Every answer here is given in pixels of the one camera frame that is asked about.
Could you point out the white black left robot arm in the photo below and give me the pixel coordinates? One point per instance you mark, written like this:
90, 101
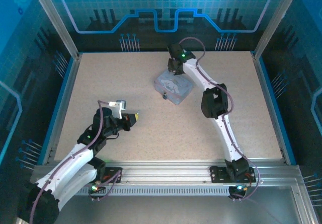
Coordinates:
73, 162

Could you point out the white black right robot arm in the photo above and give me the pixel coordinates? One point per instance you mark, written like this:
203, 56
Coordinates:
231, 143

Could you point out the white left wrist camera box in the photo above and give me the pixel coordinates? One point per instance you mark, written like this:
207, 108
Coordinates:
118, 108

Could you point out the aluminium blue left side rail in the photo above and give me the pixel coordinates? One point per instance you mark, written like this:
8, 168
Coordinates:
63, 108

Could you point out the aluminium blue rail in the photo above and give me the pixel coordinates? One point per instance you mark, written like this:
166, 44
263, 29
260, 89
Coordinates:
271, 103
63, 108

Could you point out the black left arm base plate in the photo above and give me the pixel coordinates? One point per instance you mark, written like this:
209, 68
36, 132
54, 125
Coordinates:
113, 175

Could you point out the aluminium mounting rail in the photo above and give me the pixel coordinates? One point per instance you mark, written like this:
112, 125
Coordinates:
166, 173

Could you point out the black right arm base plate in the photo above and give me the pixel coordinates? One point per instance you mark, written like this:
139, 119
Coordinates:
219, 175

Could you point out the aluminium right frame post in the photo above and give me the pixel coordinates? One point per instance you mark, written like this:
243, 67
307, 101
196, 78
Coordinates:
276, 20

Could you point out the aluminium frame post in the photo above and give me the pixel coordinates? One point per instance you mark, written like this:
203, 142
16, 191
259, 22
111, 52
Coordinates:
276, 20
54, 20

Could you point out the aluminium blue right side rail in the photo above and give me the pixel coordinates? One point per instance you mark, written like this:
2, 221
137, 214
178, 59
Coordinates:
271, 103

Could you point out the aluminium left frame post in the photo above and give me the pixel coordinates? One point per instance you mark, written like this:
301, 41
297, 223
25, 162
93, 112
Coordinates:
54, 20

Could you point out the aluminium lower frame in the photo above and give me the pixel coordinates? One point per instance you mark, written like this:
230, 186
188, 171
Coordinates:
302, 204

